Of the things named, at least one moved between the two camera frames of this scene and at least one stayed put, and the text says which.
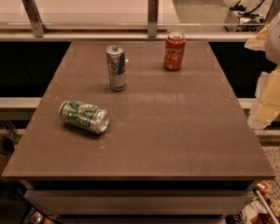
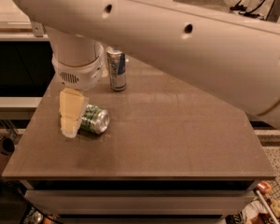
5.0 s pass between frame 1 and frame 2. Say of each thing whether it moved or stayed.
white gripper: moved
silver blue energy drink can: stayed
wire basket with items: stayed
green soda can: stayed
